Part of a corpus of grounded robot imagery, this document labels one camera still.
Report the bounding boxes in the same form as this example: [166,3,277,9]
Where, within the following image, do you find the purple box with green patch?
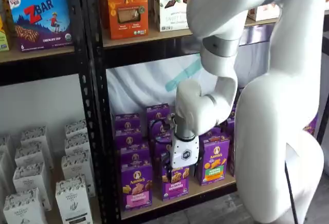
[198,134,231,186]

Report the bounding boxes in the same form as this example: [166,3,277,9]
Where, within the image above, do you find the black power cable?
[283,159,300,224]

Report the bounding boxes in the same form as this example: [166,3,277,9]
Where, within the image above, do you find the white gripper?
[164,132,200,182]

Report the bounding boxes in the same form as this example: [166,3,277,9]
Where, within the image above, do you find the blue Z Bar box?
[7,0,74,53]

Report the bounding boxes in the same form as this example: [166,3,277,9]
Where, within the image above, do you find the white mint chocolate box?
[157,0,198,32]

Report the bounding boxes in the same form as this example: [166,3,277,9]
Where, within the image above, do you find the purple box with yellow print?
[302,113,320,136]

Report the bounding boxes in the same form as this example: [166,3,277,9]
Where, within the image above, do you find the purple box with pink patch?
[120,163,154,212]

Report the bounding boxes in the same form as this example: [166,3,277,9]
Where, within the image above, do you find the white pantry carton box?
[63,132,91,158]
[20,125,50,148]
[64,119,88,139]
[12,162,52,211]
[14,140,54,170]
[55,174,94,224]
[3,187,47,224]
[61,151,95,197]

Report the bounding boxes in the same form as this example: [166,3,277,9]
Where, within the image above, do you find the purple Annie's boxes back rows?
[150,118,171,163]

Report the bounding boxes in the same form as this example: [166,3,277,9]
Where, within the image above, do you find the white and pink box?
[247,3,281,22]

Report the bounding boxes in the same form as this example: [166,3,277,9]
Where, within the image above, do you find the white cloth sheet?
[106,23,275,116]

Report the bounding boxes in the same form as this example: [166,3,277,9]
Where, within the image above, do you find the orange granola box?
[105,0,150,40]

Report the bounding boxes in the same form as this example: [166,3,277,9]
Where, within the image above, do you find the green and yellow box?
[0,15,10,53]

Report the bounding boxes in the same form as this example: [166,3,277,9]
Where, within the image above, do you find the plain purple snack box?
[120,147,152,170]
[145,103,171,126]
[113,113,142,134]
[153,137,173,170]
[149,120,172,142]
[114,130,144,153]
[225,109,236,139]

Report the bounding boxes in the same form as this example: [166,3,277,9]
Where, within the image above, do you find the black metal shelving rack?
[0,0,103,224]
[82,0,329,224]

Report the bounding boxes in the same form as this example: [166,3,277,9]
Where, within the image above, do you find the teal tape strip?
[163,59,204,93]

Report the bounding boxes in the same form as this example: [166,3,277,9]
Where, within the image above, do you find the purple bunny grahams box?
[161,165,190,201]

